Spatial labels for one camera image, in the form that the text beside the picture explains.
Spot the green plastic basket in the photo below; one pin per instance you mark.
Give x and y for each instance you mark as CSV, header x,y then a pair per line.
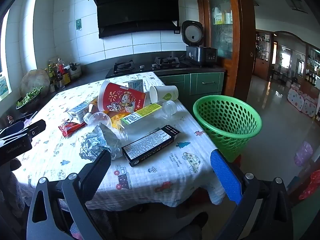
x,y
225,130

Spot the round wooden chopping block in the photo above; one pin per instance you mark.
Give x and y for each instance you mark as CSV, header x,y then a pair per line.
x,y
33,81

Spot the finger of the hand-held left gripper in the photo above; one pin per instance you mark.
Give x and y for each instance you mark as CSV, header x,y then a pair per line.
x,y
36,128

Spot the orange red snack wrapper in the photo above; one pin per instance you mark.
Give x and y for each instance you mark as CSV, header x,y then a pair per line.
x,y
70,128

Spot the blue white milk carton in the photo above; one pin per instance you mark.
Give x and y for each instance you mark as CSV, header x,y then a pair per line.
x,y
78,112

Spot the bowl of green vegetables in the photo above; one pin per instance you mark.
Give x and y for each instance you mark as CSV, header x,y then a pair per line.
x,y
28,98

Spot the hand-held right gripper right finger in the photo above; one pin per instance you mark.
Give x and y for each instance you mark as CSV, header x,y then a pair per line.
x,y
225,177

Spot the black gas stove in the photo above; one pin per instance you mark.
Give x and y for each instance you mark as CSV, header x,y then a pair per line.
x,y
147,66

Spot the wooden glass door cabinet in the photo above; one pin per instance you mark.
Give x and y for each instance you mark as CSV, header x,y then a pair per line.
x,y
222,30

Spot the polka dot play tent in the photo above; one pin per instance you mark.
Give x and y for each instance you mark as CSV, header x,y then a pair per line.
x,y
301,102

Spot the black range hood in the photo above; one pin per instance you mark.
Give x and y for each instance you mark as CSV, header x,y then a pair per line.
x,y
135,7

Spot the black rice cooker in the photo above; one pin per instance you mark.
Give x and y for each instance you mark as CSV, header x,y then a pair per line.
x,y
197,47

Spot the red stool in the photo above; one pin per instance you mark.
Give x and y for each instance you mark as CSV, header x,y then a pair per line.
x,y
233,158

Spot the red dotted bag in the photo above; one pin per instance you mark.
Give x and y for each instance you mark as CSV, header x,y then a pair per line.
x,y
311,186

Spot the green wall hook sticker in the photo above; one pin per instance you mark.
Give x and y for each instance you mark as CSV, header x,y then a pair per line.
x,y
78,24

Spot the small clear plastic cup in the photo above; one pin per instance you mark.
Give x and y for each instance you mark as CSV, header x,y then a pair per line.
x,y
170,107

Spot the white plastic lid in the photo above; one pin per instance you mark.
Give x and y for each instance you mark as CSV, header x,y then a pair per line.
x,y
163,93

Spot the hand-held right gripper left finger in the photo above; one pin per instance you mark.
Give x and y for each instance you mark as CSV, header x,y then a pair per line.
x,y
96,175

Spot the red cartoon paper cup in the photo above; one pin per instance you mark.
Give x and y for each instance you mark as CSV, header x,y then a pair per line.
x,y
120,100

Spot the printed white tablecloth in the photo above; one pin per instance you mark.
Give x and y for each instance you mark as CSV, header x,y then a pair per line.
x,y
160,172

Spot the wide clear plastic cup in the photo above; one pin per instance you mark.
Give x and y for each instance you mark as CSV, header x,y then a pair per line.
x,y
100,118

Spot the clear bottle yellow green label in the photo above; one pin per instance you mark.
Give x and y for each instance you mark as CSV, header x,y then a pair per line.
x,y
142,112

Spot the cluster of seasoning bottles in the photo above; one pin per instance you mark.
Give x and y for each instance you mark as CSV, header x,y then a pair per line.
x,y
58,73

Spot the ceiling light fixture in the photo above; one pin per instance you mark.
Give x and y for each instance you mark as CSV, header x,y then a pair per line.
x,y
296,3

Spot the green kitchen cabinet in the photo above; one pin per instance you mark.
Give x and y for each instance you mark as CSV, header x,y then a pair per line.
x,y
202,83

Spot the yellow wrapper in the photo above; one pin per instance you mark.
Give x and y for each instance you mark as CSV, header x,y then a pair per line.
x,y
117,118

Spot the display shelf with bottles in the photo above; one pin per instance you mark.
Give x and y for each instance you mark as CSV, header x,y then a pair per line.
x,y
312,67

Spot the grey white milk carton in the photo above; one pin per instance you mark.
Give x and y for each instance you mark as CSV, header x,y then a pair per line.
x,y
136,86

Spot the silver foil bag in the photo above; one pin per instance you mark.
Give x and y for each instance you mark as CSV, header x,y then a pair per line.
x,y
100,140

